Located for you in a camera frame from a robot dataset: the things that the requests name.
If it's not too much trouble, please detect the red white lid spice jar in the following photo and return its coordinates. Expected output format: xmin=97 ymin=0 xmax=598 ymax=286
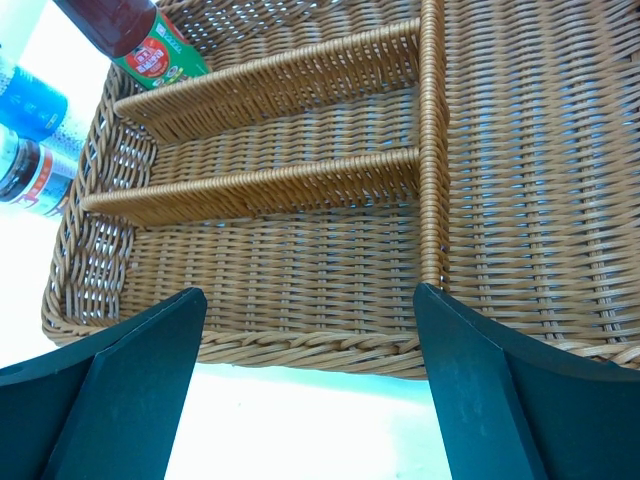
xmin=1 ymin=125 xmax=77 ymax=219

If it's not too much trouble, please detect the brown wicker divided basket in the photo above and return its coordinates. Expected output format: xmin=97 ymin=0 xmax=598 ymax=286
xmin=42 ymin=1 xmax=639 ymax=379

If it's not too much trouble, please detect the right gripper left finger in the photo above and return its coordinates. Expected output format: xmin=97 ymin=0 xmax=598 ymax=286
xmin=1 ymin=288 xmax=207 ymax=479

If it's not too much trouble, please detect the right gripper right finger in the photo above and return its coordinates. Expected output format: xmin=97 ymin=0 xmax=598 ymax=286
xmin=413 ymin=283 xmax=639 ymax=479

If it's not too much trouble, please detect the silver lid blue label jar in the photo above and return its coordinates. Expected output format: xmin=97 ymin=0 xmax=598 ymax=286
xmin=1 ymin=55 xmax=88 ymax=162

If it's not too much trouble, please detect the red sauce bottle green label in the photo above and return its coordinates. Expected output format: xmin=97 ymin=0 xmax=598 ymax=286
xmin=56 ymin=0 xmax=210 ymax=90

